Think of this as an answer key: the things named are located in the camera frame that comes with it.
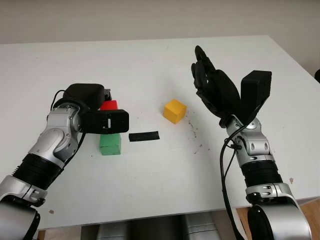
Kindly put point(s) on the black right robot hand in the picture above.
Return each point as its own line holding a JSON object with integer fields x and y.
{"x": 220, "y": 90}

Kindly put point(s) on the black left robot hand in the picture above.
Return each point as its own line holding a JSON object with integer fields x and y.
{"x": 85, "y": 95}

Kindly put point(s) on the red cube block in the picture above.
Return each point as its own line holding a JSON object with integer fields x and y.
{"x": 110, "y": 105}

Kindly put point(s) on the yellow cube block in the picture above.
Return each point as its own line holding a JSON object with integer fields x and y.
{"x": 173, "y": 108}

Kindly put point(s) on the green cube block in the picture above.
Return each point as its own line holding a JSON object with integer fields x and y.
{"x": 110, "y": 145}

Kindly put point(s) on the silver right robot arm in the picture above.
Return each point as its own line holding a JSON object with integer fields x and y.
{"x": 257, "y": 147}

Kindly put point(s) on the black tape strip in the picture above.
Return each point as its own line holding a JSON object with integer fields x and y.
{"x": 143, "y": 136}

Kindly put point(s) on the black rounded object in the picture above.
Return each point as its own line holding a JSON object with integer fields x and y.
{"x": 317, "y": 75}

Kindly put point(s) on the white table leg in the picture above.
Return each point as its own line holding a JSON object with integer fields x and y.
{"x": 223, "y": 230}

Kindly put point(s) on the grey robot lower body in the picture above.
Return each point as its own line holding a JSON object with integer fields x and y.
{"x": 155, "y": 228}

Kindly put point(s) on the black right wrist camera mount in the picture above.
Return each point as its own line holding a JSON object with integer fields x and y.
{"x": 257, "y": 86}

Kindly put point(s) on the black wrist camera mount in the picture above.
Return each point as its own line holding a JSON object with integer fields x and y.
{"x": 257, "y": 86}
{"x": 115, "y": 122}

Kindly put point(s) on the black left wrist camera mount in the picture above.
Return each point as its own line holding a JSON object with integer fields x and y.
{"x": 115, "y": 122}

